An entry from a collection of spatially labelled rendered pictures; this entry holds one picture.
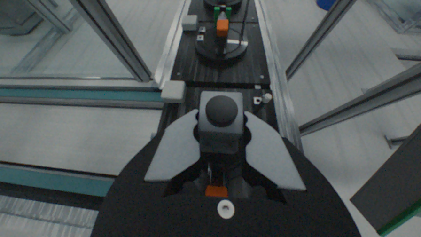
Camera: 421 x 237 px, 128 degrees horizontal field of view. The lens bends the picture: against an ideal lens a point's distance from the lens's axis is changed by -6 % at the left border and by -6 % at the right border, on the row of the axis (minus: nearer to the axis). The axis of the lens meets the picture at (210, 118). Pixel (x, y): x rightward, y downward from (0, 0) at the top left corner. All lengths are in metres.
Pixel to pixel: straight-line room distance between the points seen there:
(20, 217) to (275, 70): 0.61
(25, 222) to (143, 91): 0.32
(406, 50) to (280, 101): 0.80
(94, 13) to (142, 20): 0.57
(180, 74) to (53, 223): 0.36
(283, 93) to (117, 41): 0.34
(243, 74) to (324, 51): 0.46
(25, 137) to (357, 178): 0.89
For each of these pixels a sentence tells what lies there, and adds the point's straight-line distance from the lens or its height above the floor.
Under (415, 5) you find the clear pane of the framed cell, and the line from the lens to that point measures 1.14.
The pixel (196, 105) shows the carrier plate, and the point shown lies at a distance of 0.25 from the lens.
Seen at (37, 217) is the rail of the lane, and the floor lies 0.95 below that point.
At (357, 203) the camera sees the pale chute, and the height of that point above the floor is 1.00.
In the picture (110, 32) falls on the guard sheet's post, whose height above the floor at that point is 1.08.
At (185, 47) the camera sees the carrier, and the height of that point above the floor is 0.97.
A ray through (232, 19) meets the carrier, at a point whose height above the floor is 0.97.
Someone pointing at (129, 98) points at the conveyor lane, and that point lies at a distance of 0.36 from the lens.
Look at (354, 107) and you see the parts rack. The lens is 0.26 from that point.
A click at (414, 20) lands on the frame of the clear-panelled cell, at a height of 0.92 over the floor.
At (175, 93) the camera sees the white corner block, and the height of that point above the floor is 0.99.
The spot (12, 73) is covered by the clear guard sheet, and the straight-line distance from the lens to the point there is 0.65.
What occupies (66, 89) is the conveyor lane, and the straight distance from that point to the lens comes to 0.53.
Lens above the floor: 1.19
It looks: 67 degrees down
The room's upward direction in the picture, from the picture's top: 3 degrees counter-clockwise
